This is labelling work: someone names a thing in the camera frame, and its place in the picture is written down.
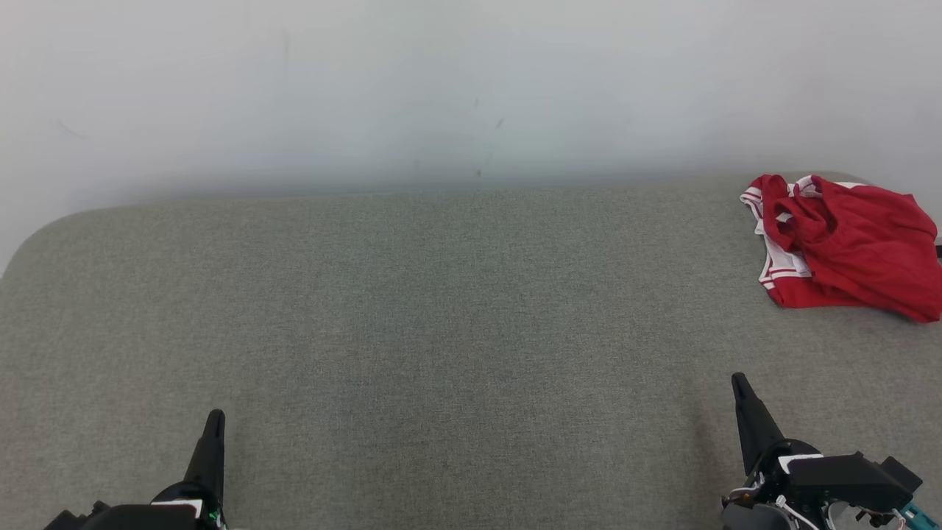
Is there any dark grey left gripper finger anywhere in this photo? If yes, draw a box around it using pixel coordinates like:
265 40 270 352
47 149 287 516
184 409 226 505

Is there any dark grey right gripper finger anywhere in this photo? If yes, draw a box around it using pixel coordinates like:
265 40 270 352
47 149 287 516
731 372 785 476

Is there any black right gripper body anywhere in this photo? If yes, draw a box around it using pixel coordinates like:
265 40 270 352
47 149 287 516
725 439 832 530

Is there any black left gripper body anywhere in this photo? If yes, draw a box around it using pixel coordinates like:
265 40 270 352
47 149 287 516
151 482 225 530

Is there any red basketball jersey white trim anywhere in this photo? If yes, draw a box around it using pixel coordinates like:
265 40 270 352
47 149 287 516
740 175 862 308

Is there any red shorts white side stripe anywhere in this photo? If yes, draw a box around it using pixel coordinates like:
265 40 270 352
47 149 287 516
763 174 942 323

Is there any teal cable connector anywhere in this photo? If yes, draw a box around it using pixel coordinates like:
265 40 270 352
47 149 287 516
894 501 942 530

